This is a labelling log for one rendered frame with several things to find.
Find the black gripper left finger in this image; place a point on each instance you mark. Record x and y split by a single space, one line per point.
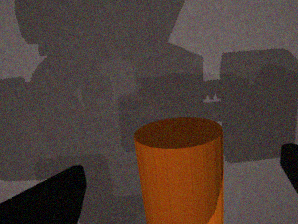
55 201

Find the orange knob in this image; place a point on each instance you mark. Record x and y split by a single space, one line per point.
180 165

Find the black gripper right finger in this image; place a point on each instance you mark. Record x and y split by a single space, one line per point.
289 163

